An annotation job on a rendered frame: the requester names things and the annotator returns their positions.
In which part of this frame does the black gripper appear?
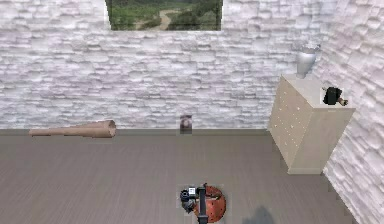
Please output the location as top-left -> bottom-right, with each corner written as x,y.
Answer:
179,188 -> 198,214

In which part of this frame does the orange black striped basketball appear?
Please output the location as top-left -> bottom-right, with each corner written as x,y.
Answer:
192,185 -> 227,224

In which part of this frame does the small dark grey box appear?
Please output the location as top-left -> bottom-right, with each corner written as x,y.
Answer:
179,114 -> 193,135

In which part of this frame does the wooden baseball bat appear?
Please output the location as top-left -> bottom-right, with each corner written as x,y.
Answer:
28,119 -> 117,139

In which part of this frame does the beige chest of drawers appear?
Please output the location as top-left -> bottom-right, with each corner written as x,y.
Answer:
267,73 -> 357,176

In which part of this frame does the silver grey vase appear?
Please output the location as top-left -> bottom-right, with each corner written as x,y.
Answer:
295,44 -> 321,80

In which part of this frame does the window with green landscape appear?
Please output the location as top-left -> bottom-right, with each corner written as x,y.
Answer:
104,0 -> 224,32

